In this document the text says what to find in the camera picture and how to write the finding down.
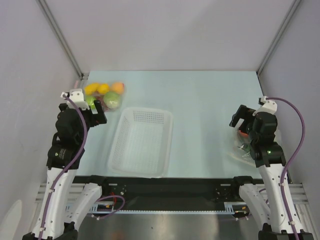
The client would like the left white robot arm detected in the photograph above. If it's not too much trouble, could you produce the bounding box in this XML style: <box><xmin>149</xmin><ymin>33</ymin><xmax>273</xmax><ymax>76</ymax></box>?
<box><xmin>22</xmin><ymin>100</ymin><xmax>110</xmax><ymax>240</ymax></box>

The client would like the green fake apple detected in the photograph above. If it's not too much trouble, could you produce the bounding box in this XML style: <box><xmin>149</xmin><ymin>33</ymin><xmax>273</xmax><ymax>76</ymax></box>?
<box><xmin>85</xmin><ymin>95</ymin><xmax>97</xmax><ymax>110</ymax></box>

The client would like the white perforated plastic basket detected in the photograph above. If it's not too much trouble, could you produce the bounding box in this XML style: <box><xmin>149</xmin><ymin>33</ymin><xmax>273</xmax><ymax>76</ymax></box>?
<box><xmin>108</xmin><ymin>107</ymin><xmax>174</xmax><ymax>178</ymax></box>

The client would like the orange fake peach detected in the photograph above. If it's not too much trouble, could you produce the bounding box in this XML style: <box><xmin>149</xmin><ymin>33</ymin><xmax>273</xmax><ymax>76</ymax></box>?
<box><xmin>110</xmin><ymin>82</ymin><xmax>125</xmax><ymax>95</ymax></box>

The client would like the left aluminium frame post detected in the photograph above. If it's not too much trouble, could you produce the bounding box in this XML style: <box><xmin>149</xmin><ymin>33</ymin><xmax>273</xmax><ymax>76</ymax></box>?
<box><xmin>35</xmin><ymin>0</ymin><xmax>83</xmax><ymax>79</ymax></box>

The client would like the right aluminium frame post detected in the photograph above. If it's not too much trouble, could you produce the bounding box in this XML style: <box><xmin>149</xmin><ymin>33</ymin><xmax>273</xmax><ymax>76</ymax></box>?
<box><xmin>256</xmin><ymin>0</ymin><xmax>303</xmax><ymax>77</ymax></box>

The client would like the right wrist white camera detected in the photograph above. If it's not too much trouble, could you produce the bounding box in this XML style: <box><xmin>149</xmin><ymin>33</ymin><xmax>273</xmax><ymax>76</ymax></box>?
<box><xmin>252</xmin><ymin>96</ymin><xmax>278</xmax><ymax>116</ymax></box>

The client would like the clear zip top bag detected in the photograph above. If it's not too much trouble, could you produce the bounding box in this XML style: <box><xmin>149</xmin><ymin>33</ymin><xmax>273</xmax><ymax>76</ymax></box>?
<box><xmin>227</xmin><ymin>129</ymin><xmax>256</xmax><ymax>167</ymax></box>

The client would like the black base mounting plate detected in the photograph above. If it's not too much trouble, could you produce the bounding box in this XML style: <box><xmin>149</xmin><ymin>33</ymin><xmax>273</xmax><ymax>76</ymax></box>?
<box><xmin>72</xmin><ymin>175</ymin><xmax>263</xmax><ymax>211</ymax></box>

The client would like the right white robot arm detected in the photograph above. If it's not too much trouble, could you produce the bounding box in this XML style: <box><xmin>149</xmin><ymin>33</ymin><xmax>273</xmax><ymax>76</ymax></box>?
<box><xmin>229</xmin><ymin>102</ymin><xmax>314</xmax><ymax>240</ymax></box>

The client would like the pale green fake cabbage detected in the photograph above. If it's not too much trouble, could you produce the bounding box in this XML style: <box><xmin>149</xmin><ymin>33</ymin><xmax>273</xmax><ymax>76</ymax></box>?
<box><xmin>103</xmin><ymin>91</ymin><xmax>122</xmax><ymax>110</ymax></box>

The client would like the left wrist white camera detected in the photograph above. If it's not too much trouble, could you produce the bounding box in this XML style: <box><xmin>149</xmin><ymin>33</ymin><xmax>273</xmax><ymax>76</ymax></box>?
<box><xmin>60</xmin><ymin>88</ymin><xmax>90</xmax><ymax>110</ymax></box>

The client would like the yellow fake lemon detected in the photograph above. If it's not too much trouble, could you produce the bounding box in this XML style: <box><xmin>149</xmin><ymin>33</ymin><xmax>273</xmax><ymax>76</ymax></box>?
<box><xmin>97</xmin><ymin>83</ymin><xmax>110</xmax><ymax>95</ymax></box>

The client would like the aluminium frame post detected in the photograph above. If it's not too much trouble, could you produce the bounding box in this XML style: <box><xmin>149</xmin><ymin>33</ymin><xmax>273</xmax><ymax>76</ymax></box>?
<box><xmin>256</xmin><ymin>0</ymin><xmax>303</xmax><ymax>77</ymax></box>
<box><xmin>35</xmin><ymin>0</ymin><xmax>83</xmax><ymax>79</ymax></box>

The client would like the white slotted cable duct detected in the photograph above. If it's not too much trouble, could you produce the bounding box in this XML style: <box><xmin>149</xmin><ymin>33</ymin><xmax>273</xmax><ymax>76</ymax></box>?
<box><xmin>64</xmin><ymin>201</ymin><xmax>251</xmax><ymax>215</ymax></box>

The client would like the yellow fake mango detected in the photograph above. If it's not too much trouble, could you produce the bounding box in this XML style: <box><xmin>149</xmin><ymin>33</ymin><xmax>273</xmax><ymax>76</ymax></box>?
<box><xmin>84</xmin><ymin>82</ymin><xmax>100</xmax><ymax>95</ymax></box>

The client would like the wrist white camera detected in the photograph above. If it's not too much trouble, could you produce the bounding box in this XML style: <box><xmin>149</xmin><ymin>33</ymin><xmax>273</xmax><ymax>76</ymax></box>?
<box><xmin>60</xmin><ymin>88</ymin><xmax>90</xmax><ymax>110</ymax></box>
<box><xmin>252</xmin><ymin>96</ymin><xmax>278</xmax><ymax>116</ymax></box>

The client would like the zip bag of fake fruit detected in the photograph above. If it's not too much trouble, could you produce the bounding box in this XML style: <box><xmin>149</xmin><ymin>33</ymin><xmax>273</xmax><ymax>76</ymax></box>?
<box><xmin>83</xmin><ymin>82</ymin><xmax>126</xmax><ymax>112</ymax></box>

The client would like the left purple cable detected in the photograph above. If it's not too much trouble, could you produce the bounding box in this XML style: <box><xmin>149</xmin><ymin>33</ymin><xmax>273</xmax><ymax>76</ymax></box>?
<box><xmin>37</xmin><ymin>94</ymin><xmax>89</xmax><ymax>233</ymax></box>

